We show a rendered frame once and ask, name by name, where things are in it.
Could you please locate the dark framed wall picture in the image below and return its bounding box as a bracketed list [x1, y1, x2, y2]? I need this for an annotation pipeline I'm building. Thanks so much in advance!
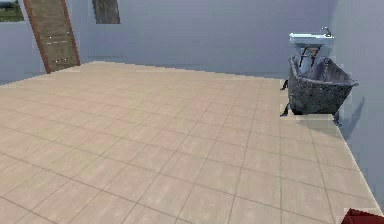
[91, 0, 121, 25]

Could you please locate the grey clawfoot bathtub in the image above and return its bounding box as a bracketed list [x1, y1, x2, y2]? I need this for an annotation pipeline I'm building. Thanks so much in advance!
[279, 54, 360, 127]

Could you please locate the white wall sink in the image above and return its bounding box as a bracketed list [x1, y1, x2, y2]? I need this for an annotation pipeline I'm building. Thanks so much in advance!
[288, 31, 335, 76]

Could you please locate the dark red object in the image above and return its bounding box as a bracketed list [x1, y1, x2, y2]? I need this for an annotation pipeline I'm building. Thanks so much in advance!
[340, 207, 384, 224]

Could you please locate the brown wooden room door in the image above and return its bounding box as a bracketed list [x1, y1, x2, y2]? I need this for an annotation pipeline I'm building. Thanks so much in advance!
[22, 0, 82, 75]

